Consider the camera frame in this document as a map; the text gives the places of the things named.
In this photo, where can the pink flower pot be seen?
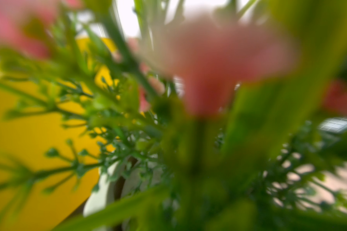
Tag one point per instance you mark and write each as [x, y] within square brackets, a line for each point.
[217, 118]

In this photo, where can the yellow rack with coloured shelves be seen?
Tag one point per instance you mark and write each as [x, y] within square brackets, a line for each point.
[41, 205]

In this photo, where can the white wire basket back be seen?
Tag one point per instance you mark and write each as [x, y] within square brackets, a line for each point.
[333, 125]

